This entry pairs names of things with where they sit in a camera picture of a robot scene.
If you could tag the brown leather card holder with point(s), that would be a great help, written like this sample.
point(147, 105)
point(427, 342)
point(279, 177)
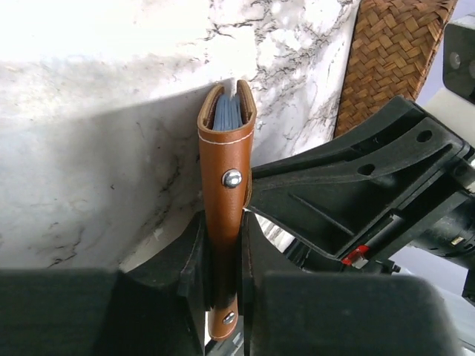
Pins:
point(225, 129)

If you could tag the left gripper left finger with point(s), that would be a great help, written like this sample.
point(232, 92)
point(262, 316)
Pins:
point(159, 307)

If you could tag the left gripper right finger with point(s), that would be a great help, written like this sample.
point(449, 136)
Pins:
point(288, 311)

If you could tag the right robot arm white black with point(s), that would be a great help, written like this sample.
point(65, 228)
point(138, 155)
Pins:
point(458, 79)

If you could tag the brown woven wicker tray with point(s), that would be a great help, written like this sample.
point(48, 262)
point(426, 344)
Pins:
point(393, 47)

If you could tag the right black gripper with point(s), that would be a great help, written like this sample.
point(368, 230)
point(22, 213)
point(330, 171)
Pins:
point(401, 178)

